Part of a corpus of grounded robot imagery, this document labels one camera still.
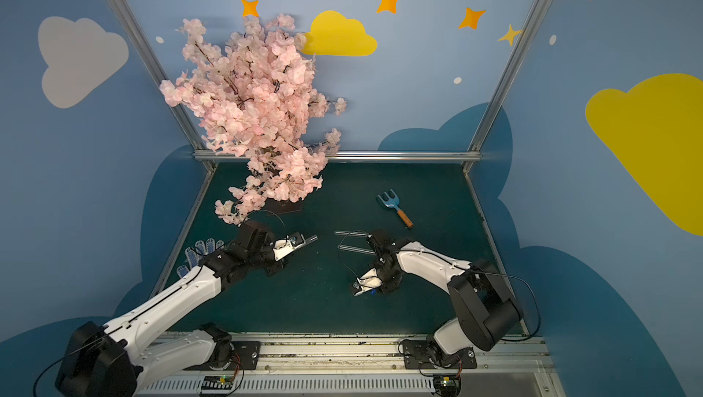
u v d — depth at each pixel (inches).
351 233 43.1
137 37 31.6
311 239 32.0
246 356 29.4
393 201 42.4
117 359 15.1
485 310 17.3
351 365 29.0
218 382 28.7
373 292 30.1
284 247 27.7
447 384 28.9
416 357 29.0
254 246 25.1
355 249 37.7
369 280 29.8
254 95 26.6
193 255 36.7
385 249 26.4
